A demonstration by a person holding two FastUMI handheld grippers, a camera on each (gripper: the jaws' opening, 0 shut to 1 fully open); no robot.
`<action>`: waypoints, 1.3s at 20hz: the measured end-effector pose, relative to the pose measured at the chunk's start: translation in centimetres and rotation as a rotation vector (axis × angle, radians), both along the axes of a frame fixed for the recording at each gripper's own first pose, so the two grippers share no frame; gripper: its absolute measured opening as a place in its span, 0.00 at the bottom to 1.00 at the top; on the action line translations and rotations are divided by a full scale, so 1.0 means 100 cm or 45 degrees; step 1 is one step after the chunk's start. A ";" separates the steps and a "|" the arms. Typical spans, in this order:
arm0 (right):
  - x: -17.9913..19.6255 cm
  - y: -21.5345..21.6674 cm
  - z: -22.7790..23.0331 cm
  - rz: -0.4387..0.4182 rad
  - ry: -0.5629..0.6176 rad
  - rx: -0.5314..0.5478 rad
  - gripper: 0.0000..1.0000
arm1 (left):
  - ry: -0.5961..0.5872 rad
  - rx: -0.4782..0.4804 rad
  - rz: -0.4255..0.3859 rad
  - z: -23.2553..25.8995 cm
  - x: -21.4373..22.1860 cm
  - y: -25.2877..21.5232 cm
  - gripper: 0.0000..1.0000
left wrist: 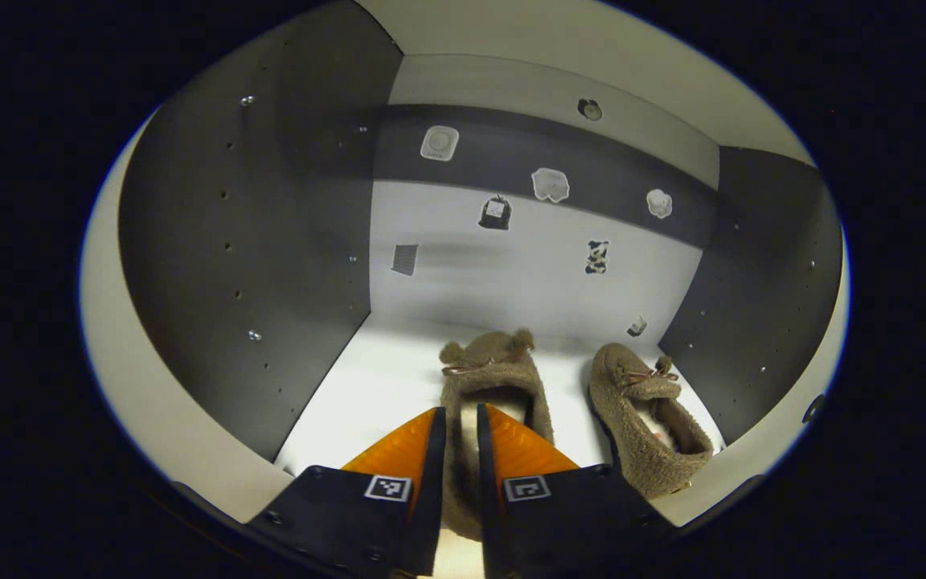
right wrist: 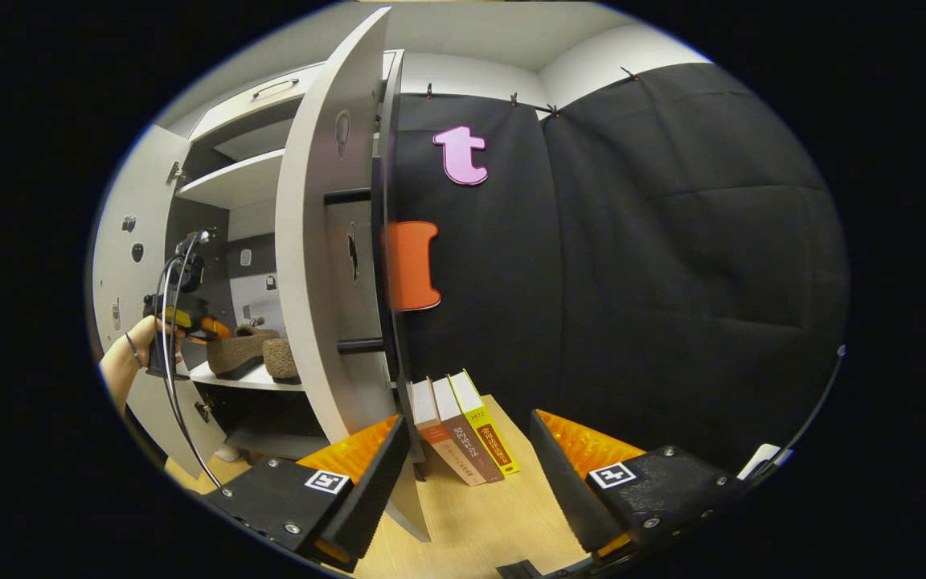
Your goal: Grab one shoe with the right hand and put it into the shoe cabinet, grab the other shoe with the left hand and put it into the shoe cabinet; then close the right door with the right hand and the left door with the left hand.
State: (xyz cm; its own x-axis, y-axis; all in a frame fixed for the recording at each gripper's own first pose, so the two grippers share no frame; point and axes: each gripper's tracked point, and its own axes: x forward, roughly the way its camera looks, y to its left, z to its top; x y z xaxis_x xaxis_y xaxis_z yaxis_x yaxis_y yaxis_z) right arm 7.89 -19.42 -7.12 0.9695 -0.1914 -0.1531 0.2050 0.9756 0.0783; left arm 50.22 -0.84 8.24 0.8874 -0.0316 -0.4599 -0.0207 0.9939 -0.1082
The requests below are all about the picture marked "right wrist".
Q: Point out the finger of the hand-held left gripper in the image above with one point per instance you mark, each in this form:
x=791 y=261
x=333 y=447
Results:
x=214 y=330

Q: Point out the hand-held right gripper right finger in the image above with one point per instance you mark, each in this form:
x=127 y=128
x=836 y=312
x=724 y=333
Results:
x=567 y=490

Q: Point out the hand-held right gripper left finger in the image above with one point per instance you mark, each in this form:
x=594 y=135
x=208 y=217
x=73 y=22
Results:
x=370 y=498

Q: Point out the brown shoe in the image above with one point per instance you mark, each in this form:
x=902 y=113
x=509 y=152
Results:
x=238 y=354
x=282 y=360

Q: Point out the white shoe cabinet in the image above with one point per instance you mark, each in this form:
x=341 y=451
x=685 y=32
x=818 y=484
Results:
x=230 y=181

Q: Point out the white cabinet drawer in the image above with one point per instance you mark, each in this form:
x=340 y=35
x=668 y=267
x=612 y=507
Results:
x=254 y=104

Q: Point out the black wrist band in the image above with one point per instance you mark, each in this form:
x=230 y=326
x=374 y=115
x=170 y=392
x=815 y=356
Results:
x=133 y=350

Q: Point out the white and brown book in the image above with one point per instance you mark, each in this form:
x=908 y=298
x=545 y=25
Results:
x=467 y=438

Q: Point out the black backdrop cloth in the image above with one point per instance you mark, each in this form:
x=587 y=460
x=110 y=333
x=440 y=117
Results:
x=672 y=281

